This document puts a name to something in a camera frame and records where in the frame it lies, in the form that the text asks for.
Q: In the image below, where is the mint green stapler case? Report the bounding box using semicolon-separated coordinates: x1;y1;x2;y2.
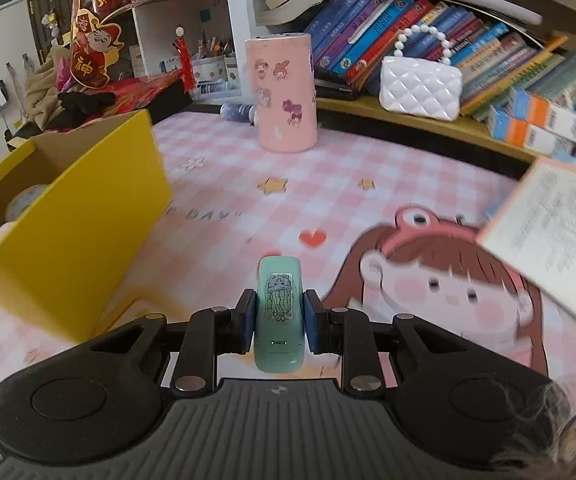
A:
253;256;304;374

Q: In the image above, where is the yellow tape roll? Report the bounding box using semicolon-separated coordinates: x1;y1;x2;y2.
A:
5;184;47;222

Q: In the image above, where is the pink cartoon table mat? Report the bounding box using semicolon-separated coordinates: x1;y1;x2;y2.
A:
0;112;576;382

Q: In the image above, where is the yellow cardboard box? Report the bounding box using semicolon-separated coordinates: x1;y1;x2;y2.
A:
0;110;172;342

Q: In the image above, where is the open text book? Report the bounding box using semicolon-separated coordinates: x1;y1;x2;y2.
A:
477;157;576;319

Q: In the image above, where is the white quilted pearl handbag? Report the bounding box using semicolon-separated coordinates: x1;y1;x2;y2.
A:
378;25;463;122

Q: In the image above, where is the orange blue medicine box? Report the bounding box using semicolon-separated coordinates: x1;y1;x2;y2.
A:
486;106;573;157
509;88;576;144

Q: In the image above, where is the pink sticker cylinder holder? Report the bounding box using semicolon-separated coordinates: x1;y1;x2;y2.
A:
245;32;318;153

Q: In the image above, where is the beige cloth pile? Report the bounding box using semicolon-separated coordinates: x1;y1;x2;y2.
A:
24;46;76;131

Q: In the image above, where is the white desk shelf unit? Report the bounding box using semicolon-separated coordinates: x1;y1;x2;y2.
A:
132;0;268;103

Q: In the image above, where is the fortune god decoration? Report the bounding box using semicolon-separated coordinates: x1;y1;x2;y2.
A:
70;0;128;89

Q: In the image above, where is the wooden bookshelf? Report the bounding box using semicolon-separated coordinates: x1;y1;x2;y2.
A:
251;0;576;160

